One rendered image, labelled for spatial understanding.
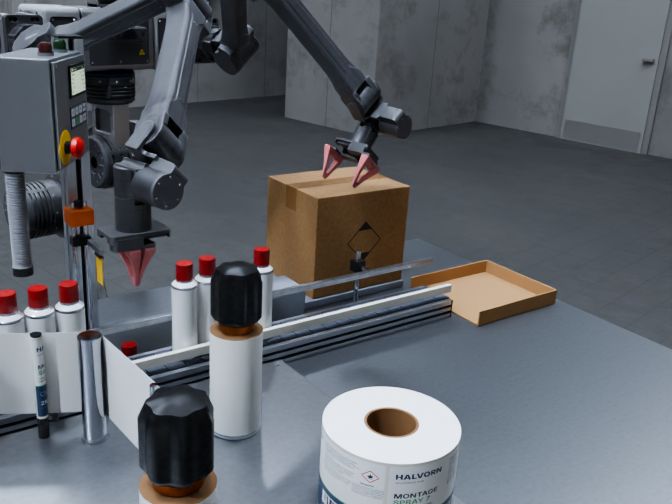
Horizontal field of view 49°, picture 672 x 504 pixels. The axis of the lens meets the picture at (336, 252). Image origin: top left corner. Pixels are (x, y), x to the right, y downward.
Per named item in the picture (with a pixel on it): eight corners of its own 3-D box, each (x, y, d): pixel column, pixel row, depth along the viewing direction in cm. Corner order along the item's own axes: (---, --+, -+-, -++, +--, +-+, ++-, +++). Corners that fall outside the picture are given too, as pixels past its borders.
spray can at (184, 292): (178, 364, 149) (177, 269, 142) (168, 353, 153) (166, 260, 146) (202, 358, 152) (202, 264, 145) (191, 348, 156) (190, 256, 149)
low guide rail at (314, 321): (2, 405, 129) (1, 395, 128) (1, 402, 129) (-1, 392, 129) (451, 291, 189) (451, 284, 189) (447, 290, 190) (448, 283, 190)
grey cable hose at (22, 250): (15, 278, 136) (5, 166, 129) (10, 272, 138) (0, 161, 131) (36, 275, 138) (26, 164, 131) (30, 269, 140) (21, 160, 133)
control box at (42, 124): (0, 172, 125) (-11, 55, 118) (37, 150, 141) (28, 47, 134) (61, 175, 125) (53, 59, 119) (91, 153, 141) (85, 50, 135)
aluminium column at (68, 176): (79, 372, 154) (57, 36, 131) (72, 363, 157) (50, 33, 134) (101, 367, 156) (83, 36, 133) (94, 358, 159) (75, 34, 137)
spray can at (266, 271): (255, 344, 159) (257, 254, 152) (243, 334, 163) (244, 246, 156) (275, 338, 162) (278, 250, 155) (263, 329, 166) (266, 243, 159)
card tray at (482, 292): (478, 326, 186) (480, 311, 185) (409, 290, 206) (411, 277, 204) (555, 303, 203) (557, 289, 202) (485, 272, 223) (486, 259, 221)
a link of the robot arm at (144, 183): (176, 152, 126) (144, 118, 119) (219, 164, 118) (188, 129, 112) (133, 208, 122) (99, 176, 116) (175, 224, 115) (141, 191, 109)
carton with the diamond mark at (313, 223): (312, 299, 191) (317, 198, 182) (264, 269, 209) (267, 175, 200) (401, 279, 208) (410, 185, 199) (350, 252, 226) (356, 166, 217)
